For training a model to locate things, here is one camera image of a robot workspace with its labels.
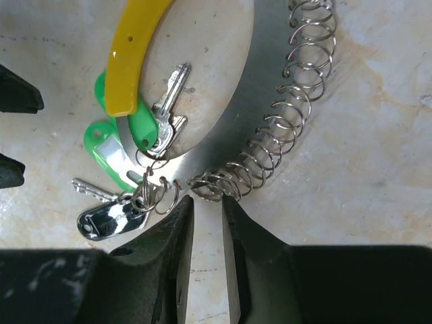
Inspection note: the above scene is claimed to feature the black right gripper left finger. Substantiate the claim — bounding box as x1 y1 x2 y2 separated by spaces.
109 195 194 323

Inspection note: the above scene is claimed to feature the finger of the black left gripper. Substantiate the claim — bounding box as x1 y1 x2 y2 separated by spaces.
1 65 45 113
0 154 26 188

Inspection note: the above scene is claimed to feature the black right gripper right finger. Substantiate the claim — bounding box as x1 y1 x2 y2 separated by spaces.
222 196 302 323

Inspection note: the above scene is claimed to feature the black tagged key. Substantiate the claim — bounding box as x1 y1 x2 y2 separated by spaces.
77 191 153 241

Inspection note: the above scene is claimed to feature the green tagged key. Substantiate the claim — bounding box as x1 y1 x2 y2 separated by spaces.
84 63 192 161
83 121 142 203

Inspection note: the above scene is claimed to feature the large keyring with small rings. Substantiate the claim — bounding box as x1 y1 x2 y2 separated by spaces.
105 1 337 212

